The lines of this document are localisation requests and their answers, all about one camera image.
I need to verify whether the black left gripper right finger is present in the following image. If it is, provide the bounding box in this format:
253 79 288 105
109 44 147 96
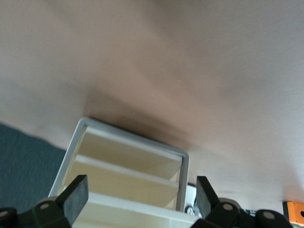
190 175 257 228

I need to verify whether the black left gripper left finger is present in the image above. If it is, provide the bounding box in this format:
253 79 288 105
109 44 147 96
16 174 89 228

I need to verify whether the white drawer cabinet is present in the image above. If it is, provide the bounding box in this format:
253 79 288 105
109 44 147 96
48 116 199 228

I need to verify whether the orange black button box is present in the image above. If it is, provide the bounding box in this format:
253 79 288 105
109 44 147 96
282 200 304 225

